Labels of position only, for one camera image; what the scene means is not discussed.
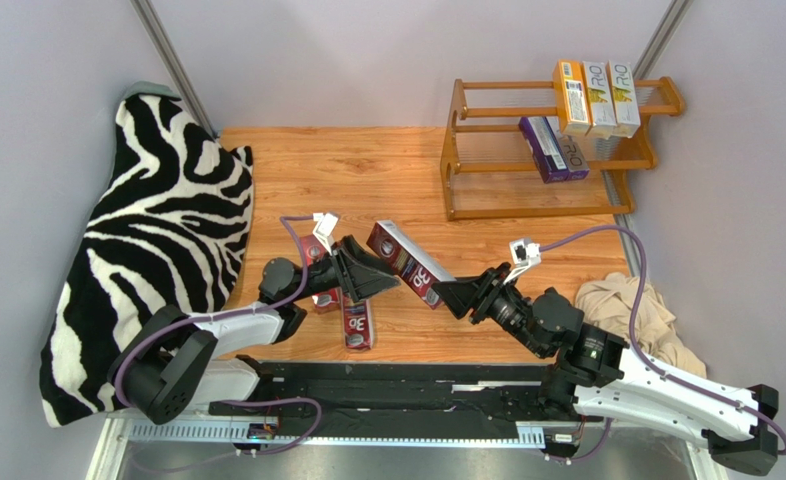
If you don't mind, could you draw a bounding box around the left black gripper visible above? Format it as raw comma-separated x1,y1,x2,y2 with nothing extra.
289,235,399,303

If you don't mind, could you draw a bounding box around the red 3d toothpaste box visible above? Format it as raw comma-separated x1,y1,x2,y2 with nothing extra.
341,296,374,351
367,220,455,309

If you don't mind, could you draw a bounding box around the purple white R.O.C.S. toothpaste box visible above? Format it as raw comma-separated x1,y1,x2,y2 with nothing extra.
547,117,590,181

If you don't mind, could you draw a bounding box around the orange white R.O.C.S. toothpaste box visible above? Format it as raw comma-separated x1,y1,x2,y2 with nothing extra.
607,61,641,138

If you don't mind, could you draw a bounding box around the silver yellow R.O.C.S. toothpaste box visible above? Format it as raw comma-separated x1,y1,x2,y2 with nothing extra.
582,61,617,139

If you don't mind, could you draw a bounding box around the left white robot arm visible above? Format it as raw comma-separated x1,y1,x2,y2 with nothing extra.
107,235,400,425

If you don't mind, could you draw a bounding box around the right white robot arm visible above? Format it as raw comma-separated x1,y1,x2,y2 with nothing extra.
433,263,780,476

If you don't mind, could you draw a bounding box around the orange wooden shelf rack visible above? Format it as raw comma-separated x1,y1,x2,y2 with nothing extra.
439,77,686,220

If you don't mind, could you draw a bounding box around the small red toothpaste box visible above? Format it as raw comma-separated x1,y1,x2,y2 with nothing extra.
300,235,342,314

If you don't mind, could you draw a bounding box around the beige crumpled cloth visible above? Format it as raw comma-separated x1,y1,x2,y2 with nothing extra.
575,272,707,378

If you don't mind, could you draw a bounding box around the zebra pattern cushion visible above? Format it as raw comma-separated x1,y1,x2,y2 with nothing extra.
38,82,255,429

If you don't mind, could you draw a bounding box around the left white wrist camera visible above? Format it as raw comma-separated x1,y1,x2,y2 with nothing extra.
312,212,340,253

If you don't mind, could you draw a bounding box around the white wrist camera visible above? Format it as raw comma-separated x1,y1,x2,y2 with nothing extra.
312,212,340,253
504,237,542,284

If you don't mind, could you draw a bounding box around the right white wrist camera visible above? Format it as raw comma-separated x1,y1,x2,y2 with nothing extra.
504,237,542,284

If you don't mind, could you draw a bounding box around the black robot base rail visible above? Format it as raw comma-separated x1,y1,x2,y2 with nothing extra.
126,359,587,461

